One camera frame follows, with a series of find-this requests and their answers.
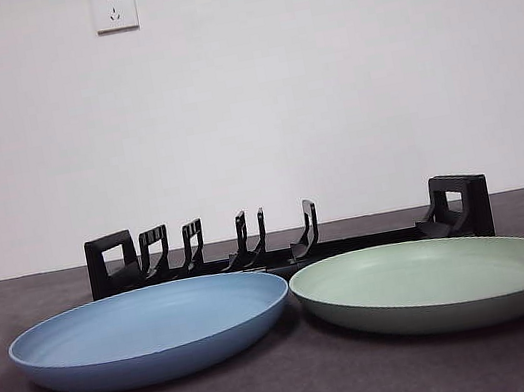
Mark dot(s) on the white wall socket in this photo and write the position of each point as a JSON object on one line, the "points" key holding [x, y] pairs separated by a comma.
{"points": [[114, 8]]}

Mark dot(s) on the black plastic plate rack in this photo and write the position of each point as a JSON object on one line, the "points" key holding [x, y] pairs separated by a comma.
{"points": [[476, 204]]}

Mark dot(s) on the green round plate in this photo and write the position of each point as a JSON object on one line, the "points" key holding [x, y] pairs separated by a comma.
{"points": [[440, 312]]}

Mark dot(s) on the blue round plate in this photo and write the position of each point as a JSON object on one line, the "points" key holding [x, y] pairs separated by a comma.
{"points": [[153, 357]]}

